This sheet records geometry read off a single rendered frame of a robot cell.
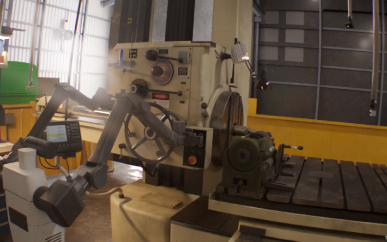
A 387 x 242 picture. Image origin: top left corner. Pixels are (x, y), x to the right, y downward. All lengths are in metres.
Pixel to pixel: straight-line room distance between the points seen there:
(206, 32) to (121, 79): 0.88
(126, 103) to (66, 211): 0.51
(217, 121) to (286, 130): 2.33
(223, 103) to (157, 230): 1.09
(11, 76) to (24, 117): 1.45
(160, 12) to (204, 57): 1.10
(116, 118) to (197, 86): 0.85
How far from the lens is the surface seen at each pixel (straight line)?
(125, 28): 3.15
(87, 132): 2.93
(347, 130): 4.22
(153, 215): 2.36
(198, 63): 1.95
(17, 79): 5.63
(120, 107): 1.23
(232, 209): 1.82
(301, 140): 4.24
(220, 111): 2.03
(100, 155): 1.15
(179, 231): 2.28
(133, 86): 2.10
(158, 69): 1.97
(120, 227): 2.62
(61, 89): 1.44
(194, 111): 1.95
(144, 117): 1.36
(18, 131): 4.24
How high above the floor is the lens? 1.59
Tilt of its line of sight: 5 degrees down
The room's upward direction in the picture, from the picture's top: 3 degrees clockwise
